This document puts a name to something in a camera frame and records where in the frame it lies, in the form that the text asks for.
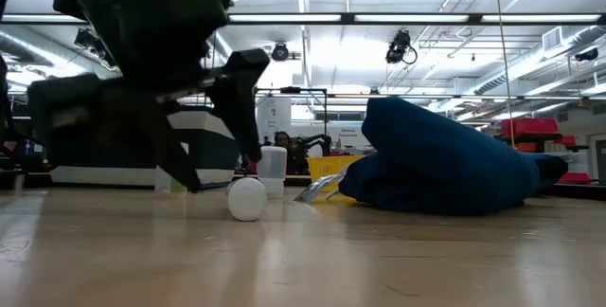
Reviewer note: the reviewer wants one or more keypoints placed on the white light strip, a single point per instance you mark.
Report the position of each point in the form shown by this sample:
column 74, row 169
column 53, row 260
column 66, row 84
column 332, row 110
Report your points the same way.
column 42, row 17
column 540, row 17
column 284, row 17
column 412, row 17

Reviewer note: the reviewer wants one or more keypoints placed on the black background robot arm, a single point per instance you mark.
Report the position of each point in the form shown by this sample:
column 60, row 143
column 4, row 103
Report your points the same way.
column 312, row 142

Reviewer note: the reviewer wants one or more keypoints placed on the small black overhead camera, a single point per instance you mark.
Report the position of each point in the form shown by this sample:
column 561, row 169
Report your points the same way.
column 279, row 52

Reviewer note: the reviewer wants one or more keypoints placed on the clear plastic cup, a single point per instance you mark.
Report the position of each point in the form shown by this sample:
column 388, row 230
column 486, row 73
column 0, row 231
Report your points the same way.
column 272, row 165
column 165, row 185

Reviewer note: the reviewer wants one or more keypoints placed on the black stand frame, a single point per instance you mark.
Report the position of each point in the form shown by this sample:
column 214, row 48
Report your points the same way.
column 291, row 90

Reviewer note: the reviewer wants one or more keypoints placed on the white pillar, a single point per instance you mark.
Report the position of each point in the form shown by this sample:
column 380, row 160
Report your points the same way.
column 274, row 122

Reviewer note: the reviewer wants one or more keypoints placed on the large red crate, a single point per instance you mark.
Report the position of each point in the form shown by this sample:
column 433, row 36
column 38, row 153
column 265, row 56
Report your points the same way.
column 530, row 127

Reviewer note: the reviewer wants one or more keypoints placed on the large black overhead camera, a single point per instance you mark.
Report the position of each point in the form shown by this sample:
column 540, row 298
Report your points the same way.
column 397, row 46

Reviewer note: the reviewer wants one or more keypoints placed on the white gauze roll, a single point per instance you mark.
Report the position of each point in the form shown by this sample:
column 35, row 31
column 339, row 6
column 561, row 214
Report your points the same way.
column 247, row 200

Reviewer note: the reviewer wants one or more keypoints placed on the black background table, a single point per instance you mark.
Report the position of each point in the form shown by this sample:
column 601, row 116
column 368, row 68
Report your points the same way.
column 530, row 137

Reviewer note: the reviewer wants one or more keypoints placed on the navy blue cloth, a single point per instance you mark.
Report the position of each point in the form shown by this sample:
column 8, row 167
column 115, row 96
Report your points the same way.
column 426, row 155

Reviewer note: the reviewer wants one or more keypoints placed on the black and white medical device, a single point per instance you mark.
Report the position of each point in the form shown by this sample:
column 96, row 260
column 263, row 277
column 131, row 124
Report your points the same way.
column 315, row 189

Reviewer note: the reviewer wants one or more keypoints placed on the person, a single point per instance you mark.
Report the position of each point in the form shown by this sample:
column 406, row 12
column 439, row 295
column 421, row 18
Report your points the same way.
column 283, row 140

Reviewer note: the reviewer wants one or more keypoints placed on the flat red tray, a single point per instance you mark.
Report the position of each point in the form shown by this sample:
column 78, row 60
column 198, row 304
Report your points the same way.
column 574, row 178

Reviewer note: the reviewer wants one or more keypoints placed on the black overhead frame bar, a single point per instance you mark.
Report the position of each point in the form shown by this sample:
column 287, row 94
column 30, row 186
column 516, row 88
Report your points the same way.
column 348, row 18

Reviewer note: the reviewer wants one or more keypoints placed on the small red crate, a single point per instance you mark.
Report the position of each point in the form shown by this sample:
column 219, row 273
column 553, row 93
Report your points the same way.
column 565, row 140

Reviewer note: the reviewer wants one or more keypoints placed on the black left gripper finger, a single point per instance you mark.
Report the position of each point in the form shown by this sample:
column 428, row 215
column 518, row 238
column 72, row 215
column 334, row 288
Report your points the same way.
column 172, row 146
column 246, row 103

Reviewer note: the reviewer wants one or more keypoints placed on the yellow plastic basket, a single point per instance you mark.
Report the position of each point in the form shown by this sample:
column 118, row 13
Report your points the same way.
column 326, row 165

